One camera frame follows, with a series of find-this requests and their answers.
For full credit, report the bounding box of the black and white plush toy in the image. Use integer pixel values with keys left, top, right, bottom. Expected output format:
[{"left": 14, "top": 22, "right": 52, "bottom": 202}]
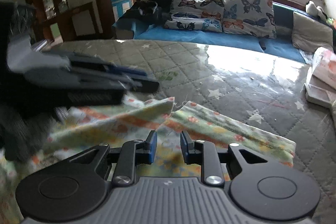
[{"left": 306, "top": 0, "right": 328, "bottom": 20}]

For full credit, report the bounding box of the person's left forearm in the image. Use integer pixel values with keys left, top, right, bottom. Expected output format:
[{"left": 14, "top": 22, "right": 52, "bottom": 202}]
[{"left": 0, "top": 105, "right": 59, "bottom": 161}]

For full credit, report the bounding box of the blue white bin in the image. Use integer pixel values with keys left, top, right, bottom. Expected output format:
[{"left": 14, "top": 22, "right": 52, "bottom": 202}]
[{"left": 110, "top": 0, "right": 135, "bottom": 22}]

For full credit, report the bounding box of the black clothing pile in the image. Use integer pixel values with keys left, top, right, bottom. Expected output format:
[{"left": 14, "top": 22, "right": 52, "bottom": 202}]
[{"left": 131, "top": 0, "right": 174, "bottom": 25}]

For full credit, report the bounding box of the pink white tissue pack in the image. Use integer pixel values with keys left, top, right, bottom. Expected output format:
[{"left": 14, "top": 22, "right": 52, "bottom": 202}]
[{"left": 311, "top": 47, "right": 336, "bottom": 84}]

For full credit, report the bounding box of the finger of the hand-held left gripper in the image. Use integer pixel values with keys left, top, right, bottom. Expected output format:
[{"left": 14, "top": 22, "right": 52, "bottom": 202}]
[
  {"left": 70, "top": 52, "right": 147, "bottom": 77},
  {"left": 79, "top": 73, "right": 160, "bottom": 93}
]

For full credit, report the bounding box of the blue sofa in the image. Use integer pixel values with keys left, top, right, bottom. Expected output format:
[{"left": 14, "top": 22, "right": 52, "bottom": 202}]
[{"left": 113, "top": 0, "right": 336, "bottom": 64}]

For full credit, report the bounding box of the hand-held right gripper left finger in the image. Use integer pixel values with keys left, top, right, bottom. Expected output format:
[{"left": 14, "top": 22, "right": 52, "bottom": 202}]
[{"left": 69, "top": 131, "right": 158, "bottom": 186}]

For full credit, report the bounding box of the large butterfly print pillow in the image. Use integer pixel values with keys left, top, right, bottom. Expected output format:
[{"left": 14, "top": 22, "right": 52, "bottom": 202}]
[{"left": 223, "top": 0, "right": 277, "bottom": 39}]

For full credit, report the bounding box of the grey cushion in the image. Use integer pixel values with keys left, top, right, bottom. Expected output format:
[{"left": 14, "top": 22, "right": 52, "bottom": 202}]
[{"left": 292, "top": 11, "right": 335, "bottom": 52}]

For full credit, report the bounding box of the green floral garment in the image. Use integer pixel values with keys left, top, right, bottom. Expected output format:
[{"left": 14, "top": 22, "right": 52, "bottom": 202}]
[{"left": 0, "top": 97, "right": 295, "bottom": 224}]

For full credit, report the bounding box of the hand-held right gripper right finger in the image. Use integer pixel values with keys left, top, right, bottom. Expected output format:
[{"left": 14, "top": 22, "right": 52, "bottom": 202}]
[{"left": 180, "top": 130, "right": 268, "bottom": 186}]

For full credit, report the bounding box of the white flat box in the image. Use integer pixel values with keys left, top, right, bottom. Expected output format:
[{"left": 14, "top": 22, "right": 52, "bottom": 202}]
[{"left": 304, "top": 77, "right": 336, "bottom": 109}]

